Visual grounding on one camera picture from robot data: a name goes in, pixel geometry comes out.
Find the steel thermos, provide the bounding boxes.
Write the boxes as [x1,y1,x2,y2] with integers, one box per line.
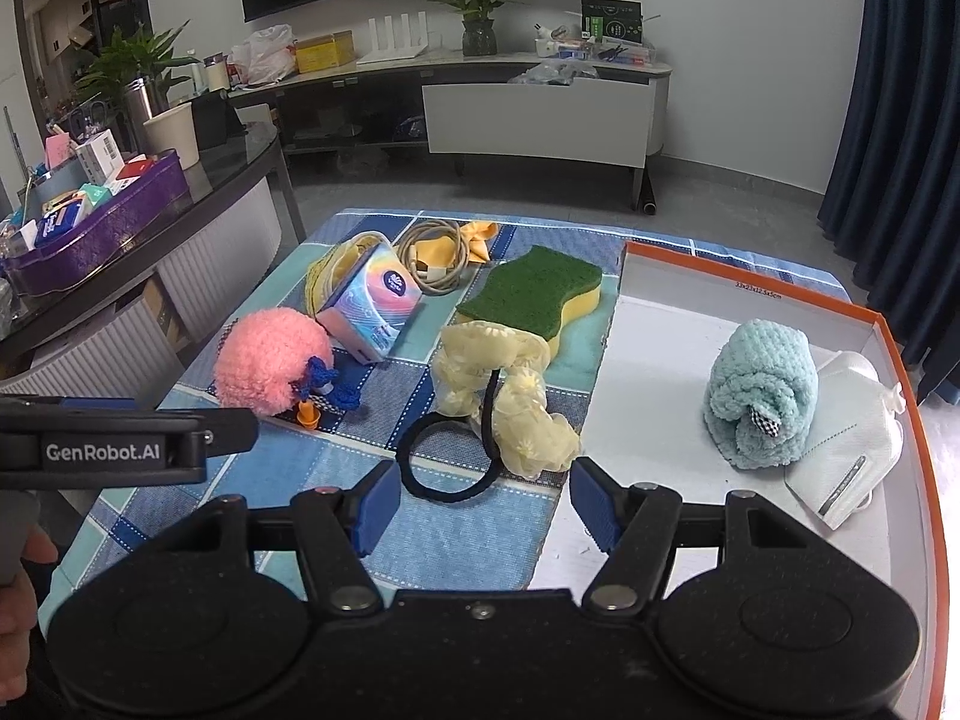
[124,77,170,155]

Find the clear tray of small items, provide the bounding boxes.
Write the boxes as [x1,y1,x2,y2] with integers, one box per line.
[534,22,655,65]

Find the green and yellow sponge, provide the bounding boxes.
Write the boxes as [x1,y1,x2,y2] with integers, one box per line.
[457,244,602,357]

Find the blue checked tablecloth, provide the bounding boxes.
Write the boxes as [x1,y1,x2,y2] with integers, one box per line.
[37,208,848,616]

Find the white barcode box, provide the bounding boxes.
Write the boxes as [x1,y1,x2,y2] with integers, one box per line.
[75,129,125,185]

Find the white tv cabinet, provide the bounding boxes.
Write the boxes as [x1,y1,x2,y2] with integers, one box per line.
[229,52,672,211]

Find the black round glass table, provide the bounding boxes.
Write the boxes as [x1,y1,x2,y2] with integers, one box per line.
[0,124,308,406]

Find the pink plush ball toy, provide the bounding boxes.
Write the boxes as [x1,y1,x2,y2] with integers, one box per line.
[214,310,362,432]

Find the white board with orange edge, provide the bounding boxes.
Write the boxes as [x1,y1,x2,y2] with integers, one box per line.
[529,240,942,720]

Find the white paper cup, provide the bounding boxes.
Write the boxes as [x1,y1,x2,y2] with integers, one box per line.
[142,103,200,170]

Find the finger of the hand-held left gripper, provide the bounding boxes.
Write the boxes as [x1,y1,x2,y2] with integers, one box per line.
[150,406,260,460]

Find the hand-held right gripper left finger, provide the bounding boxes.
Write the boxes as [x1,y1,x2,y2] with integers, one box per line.
[161,460,402,614]

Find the person's left hand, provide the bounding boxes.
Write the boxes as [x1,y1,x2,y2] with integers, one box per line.
[0,529,59,700]

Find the grey coiled cable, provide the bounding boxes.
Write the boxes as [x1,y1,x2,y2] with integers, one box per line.
[394,219,473,295]

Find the white plastic bag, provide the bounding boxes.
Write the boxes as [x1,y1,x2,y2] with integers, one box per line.
[231,24,295,85]

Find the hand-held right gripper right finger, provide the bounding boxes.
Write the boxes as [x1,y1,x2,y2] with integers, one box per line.
[568,457,807,614]

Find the blue tissue pack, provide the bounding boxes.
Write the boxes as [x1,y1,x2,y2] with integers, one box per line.
[34,195,95,245]

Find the yellow lace scrunchie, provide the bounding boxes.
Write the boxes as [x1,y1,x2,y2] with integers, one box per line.
[433,321,582,477]

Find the white face mask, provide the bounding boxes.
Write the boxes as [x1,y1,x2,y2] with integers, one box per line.
[784,350,905,531]

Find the pastel tissue pack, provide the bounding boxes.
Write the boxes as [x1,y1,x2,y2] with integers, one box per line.
[315,244,421,366]

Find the teal rolled towel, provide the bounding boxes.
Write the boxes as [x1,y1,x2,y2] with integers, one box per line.
[703,319,820,472]

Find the yellow fabric bow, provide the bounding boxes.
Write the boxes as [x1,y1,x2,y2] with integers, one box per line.
[416,221,500,265]

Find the dark blue curtain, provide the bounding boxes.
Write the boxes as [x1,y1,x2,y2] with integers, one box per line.
[816,0,960,406]

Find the leafy green plant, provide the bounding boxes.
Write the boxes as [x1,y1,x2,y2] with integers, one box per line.
[75,22,200,113]

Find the yellow box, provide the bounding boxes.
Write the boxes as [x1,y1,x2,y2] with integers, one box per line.
[294,31,355,74]

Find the black hair band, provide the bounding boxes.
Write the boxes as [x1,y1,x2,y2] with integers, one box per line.
[395,371,505,505]

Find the white router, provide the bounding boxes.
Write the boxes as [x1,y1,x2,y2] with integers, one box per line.
[356,11,430,66]

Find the yellow striped towel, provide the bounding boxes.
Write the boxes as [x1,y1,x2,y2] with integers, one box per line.
[304,232,395,316]

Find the purple tray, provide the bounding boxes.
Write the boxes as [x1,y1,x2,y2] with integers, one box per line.
[4,148,188,297]

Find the clear plastic bag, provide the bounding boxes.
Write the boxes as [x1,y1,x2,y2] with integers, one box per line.
[510,64,601,87]

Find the green and black box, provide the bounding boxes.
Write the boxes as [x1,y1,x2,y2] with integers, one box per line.
[581,0,644,44]

